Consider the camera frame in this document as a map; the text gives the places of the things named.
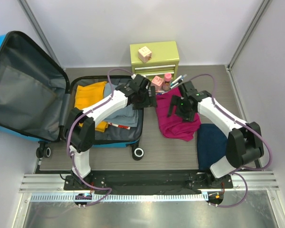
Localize yellow garment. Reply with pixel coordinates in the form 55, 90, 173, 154
75, 81, 108, 133

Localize pink cube on cabinet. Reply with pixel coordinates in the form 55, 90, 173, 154
138, 46, 152, 63

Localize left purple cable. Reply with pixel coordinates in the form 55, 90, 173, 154
66, 67, 136, 206

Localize dark blue jeans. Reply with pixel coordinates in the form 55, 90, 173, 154
197, 123, 227, 171

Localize green drawer cabinet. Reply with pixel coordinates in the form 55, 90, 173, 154
130, 41, 180, 79

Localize magenta cloth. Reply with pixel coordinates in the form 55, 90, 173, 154
155, 88, 201, 142

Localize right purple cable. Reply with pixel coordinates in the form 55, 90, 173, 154
180, 73, 273, 209

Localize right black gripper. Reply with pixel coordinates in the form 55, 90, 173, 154
168, 95, 196, 123

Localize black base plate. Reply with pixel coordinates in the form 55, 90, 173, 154
63, 170, 233, 201

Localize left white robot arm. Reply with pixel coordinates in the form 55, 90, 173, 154
64, 74, 157, 190

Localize aluminium rail frame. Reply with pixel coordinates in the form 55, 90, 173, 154
19, 170, 279, 204

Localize blue fish-print suitcase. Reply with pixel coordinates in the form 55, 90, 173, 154
0, 31, 144, 160

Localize red white patterned garment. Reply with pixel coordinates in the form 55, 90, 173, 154
107, 122, 131, 130

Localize white blue marker pen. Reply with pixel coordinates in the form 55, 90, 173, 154
170, 74, 187, 89

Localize purple cable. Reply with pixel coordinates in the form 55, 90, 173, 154
180, 73, 273, 209
66, 67, 136, 206

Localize grey blue garment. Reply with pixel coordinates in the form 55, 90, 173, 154
102, 83, 139, 128

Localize pink cube on table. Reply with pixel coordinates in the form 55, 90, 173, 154
151, 76, 164, 93

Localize pink capped bottle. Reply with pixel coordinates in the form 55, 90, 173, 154
162, 73, 172, 91

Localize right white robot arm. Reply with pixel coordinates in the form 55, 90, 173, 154
168, 82, 264, 188

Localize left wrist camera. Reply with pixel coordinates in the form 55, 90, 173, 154
129, 74, 151, 91

